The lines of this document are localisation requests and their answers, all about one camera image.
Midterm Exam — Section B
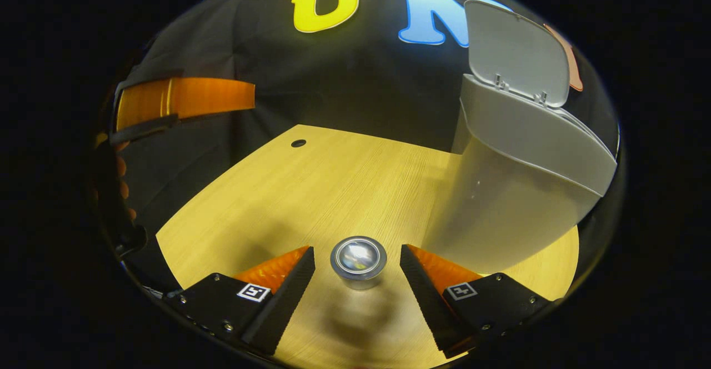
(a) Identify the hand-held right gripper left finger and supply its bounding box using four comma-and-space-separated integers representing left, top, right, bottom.
164, 245, 316, 357

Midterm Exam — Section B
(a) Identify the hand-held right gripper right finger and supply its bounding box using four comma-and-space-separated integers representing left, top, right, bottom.
400, 243, 552, 359

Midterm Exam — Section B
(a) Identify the silver pop can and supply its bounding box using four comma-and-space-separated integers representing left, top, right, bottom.
330, 236, 388, 291

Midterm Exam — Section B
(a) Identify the white desktop garbage bin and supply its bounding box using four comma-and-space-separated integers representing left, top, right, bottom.
420, 0, 618, 275

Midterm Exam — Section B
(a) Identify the wooden desktop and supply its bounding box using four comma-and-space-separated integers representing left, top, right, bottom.
156, 124, 580, 369

